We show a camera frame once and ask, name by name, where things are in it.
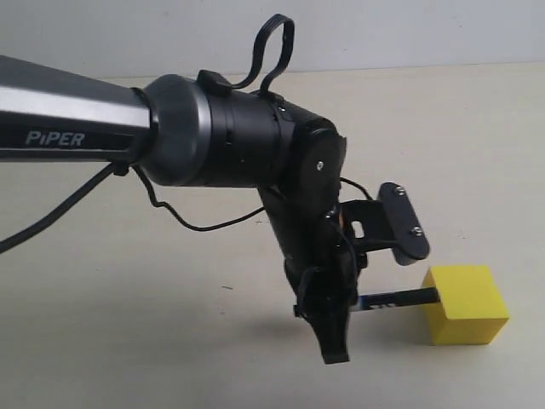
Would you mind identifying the yellow foam cube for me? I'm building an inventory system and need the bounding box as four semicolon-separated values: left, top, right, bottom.
422;264;510;346

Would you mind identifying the black and white marker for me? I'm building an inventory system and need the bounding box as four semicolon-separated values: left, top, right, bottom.
350;287;440;312

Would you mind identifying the black flat ribbon cable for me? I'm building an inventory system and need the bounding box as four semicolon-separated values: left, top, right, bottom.
228;13;296;95

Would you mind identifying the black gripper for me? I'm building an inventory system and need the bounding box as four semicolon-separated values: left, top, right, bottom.
284;238;360;364

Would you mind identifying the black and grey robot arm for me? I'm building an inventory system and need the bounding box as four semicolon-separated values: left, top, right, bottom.
1;56;359;364

